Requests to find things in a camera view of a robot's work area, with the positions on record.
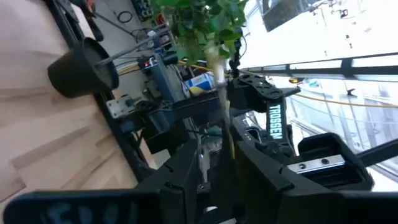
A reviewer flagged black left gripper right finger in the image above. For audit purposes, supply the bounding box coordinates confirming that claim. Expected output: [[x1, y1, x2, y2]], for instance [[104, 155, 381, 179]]
[[235, 141, 343, 224]]

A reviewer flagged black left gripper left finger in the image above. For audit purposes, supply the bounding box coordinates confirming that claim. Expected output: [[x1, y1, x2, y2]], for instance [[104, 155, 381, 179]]
[[135, 139, 200, 224]]

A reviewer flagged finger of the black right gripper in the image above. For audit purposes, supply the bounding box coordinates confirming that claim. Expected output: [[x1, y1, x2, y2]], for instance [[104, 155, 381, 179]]
[[297, 133, 375, 191]]

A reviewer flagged green yellow tea packet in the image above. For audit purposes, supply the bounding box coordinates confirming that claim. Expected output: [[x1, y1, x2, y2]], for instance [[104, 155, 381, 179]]
[[206, 51, 236, 161]]

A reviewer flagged grey power supply unit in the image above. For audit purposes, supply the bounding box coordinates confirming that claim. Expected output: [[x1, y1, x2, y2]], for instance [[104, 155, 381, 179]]
[[138, 51, 184, 103]]

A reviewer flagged green plant in black pot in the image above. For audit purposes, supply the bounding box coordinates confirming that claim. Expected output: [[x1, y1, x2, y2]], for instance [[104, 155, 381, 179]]
[[47, 0, 249, 99]]

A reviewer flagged orange black shop vacuum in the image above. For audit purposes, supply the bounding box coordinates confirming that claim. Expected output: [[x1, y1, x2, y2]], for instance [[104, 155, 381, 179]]
[[62, 0, 105, 43]]

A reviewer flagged yellow cable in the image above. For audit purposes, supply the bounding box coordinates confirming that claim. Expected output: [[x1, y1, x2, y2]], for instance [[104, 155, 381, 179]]
[[118, 60, 398, 110]]

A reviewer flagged black window rail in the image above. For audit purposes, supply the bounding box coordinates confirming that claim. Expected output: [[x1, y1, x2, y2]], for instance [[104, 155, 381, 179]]
[[241, 51, 398, 78]]

